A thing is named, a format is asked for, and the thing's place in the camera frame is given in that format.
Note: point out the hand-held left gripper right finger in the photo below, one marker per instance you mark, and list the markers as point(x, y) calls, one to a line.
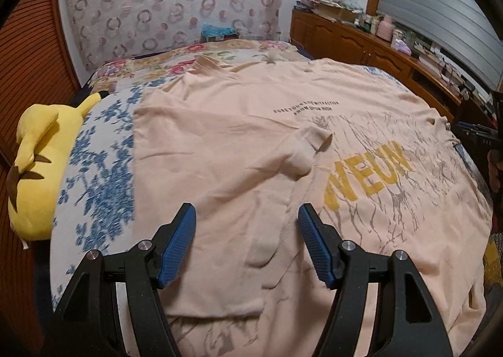
point(314, 243)

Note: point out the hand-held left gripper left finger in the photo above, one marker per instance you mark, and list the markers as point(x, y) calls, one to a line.
point(179, 247)

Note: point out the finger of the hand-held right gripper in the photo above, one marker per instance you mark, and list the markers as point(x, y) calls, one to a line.
point(471, 129)

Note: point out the pink printed t-shirt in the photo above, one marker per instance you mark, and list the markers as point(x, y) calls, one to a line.
point(235, 137)

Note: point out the person's right hand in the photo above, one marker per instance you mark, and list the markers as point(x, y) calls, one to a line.
point(495, 168)

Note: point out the purple cloth bundle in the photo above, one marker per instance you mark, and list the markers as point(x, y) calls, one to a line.
point(401, 46)

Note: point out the grey window blind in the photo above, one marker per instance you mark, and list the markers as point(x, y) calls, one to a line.
point(440, 3)

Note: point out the yellow patterned cloth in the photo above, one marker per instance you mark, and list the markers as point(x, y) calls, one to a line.
point(493, 262)

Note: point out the pink bottle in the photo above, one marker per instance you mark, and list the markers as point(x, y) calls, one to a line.
point(384, 26)

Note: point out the wooden cabinet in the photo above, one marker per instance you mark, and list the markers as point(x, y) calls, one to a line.
point(353, 42)

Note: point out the yellow plush toy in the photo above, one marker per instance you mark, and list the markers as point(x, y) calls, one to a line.
point(35, 137)

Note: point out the pink flower quilt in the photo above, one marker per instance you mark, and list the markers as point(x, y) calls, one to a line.
point(157, 66)

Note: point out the pile of papers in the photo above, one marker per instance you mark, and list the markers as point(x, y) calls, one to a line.
point(328, 7)

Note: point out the teal box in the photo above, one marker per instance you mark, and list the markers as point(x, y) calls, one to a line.
point(219, 32)

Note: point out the wooden slatted wardrobe door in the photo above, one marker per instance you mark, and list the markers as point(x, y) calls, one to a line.
point(31, 50)

